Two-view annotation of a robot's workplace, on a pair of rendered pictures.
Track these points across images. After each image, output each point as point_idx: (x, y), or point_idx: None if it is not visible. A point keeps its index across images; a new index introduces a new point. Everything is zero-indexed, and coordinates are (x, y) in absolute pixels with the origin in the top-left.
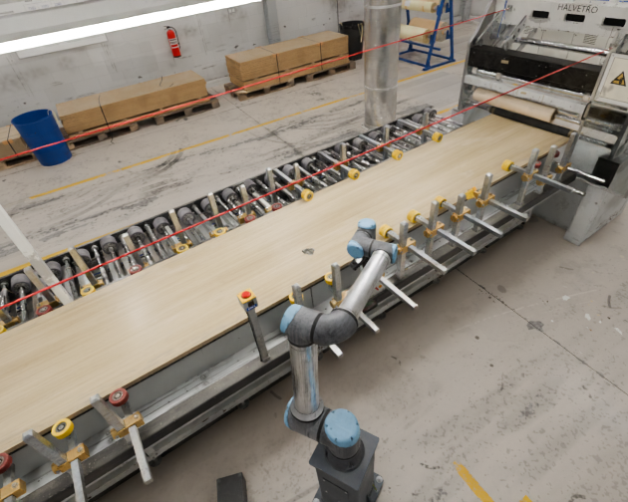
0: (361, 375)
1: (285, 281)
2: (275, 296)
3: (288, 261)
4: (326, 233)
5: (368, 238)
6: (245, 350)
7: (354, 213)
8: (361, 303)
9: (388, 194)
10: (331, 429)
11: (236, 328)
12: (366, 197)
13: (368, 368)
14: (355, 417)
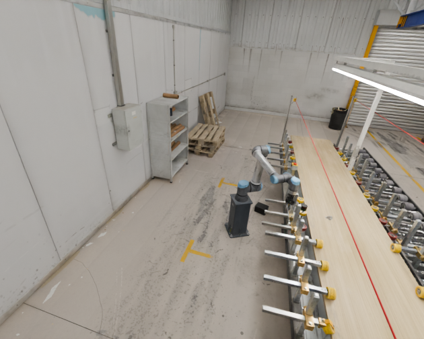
0: (271, 266)
1: (313, 202)
2: (306, 196)
3: (326, 209)
4: (341, 231)
5: (286, 175)
6: (297, 202)
7: (355, 254)
8: (258, 156)
9: (372, 289)
10: (244, 180)
11: None
12: (375, 275)
13: (272, 270)
14: (242, 185)
